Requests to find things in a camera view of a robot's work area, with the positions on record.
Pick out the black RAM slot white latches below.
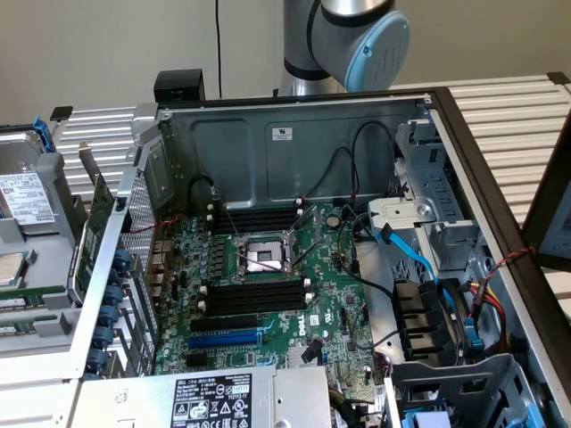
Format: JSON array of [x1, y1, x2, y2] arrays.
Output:
[[200, 284, 312, 303], [198, 298, 312, 319], [207, 200, 305, 216], [208, 212, 305, 228]]

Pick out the silver metal socket cover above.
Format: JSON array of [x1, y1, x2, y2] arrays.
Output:
[[285, 203, 326, 268]]

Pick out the CPU socket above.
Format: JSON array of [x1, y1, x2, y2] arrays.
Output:
[[234, 234, 298, 283]]

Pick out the thin metal locking lever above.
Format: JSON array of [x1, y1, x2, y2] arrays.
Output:
[[221, 202, 244, 243], [236, 251, 289, 273]]

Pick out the open black silver PC case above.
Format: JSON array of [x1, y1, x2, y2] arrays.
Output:
[[66, 86, 571, 428]]

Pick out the green Dell motherboard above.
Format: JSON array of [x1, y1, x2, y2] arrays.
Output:
[[153, 202, 389, 396]]

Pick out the long black expansion slot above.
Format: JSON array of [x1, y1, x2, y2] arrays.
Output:
[[190, 314, 260, 335]]

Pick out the long blue expansion slot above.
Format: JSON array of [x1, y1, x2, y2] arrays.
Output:
[[186, 332, 262, 351]]

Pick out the small silver heat sink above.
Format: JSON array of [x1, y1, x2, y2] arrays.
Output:
[[287, 345, 323, 368]]

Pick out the silver metal disk bay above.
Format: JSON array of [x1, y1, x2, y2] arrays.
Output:
[[368, 119, 487, 274]]

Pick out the black plastic fan shroud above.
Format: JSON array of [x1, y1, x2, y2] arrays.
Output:
[[391, 278, 469, 363]]

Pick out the black box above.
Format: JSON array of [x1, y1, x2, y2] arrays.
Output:
[[153, 70, 207, 103]]

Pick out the green graphics card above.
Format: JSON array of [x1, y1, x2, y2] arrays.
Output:
[[66, 141, 116, 309]]

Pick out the blue plastic clip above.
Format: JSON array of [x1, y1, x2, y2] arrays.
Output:
[[463, 317, 485, 358]]

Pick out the grey drive tray with disk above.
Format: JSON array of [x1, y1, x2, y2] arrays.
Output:
[[0, 124, 90, 358]]

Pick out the silver power supply with label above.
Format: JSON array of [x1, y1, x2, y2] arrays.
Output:
[[79, 363, 334, 428]]

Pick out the grey metal drive cage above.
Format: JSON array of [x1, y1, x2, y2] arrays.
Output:
[[385, 351, 542, 428]]

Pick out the silver hard disk white label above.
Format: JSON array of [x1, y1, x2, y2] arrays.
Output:
[[0, 131, 62, 236]]

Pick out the black framed panel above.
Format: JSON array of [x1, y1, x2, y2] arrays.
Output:
[[521, 128, 571, 269]]

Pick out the silver CPU chip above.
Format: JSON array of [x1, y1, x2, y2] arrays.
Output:
[[0, 251, 29, 289]]

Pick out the thin black wire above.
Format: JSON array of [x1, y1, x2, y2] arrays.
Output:
[[306, 146, 358, 201], [350, 119, 399, 202], [347, 302, 406, 353]]

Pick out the thick black wire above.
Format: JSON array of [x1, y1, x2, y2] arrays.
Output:
[[187, 175, 222, 210], [336, 204, 398, 300]]

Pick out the red and black twisted wire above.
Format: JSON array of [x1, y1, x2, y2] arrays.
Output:
[[120, 213, 185, 238], [489, 246, 537, 274]]

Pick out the light blue flat wire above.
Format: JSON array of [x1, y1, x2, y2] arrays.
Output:
[[376, 222, 454, 313]]

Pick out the yellow red black wire bundle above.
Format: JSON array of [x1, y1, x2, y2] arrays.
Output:
[[468, 278, 510, 354]]

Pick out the blue plastic disk bracket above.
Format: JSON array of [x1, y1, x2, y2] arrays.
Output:
[[32, 114, 55, 155]]

